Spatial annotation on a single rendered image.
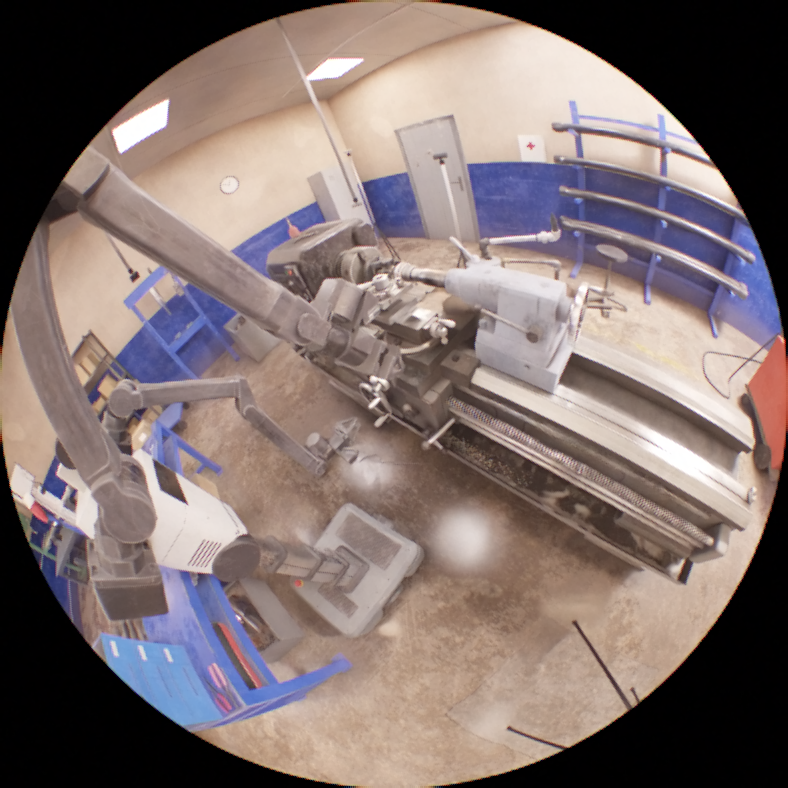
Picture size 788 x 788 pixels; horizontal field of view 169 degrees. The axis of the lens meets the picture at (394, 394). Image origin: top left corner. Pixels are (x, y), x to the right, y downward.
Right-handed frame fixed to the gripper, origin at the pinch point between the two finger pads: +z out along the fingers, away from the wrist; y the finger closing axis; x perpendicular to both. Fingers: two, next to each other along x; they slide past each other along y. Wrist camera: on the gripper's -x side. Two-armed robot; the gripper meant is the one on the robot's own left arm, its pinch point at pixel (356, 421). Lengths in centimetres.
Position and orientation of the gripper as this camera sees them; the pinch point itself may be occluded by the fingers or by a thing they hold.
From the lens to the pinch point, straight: 109.2
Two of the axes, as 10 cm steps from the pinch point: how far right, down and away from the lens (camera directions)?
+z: 6.6, -6.8, 3.2
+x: -7.4, -5.1, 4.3
